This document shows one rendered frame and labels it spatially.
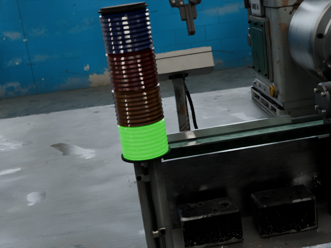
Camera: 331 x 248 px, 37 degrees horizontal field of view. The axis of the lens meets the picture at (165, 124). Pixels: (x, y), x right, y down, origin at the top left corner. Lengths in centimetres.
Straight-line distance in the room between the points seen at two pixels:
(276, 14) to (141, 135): 87
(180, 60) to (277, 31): 36
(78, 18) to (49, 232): 567
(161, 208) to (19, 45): 621
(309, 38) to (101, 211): 62
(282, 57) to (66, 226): 75
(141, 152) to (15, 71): 630
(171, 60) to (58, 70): 561
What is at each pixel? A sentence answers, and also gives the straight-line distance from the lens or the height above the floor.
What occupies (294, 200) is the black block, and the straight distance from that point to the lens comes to 87.
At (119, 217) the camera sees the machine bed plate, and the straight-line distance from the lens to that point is 101.
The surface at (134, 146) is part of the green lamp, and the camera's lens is 61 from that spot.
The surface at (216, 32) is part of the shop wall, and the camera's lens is 654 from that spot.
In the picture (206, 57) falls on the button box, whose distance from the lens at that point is 116.
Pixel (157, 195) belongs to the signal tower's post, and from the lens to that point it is 65.
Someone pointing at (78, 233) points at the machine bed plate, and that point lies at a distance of 99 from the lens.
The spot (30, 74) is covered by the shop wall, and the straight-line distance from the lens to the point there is 683.
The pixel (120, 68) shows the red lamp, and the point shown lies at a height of 115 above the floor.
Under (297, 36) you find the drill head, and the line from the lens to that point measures 130.
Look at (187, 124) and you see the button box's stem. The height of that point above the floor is 90.
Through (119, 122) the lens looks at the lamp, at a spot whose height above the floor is 108.
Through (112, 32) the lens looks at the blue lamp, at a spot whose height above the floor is 119.
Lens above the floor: 124
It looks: 16 degrees down
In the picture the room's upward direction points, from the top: 8 degrees counter-clockwise
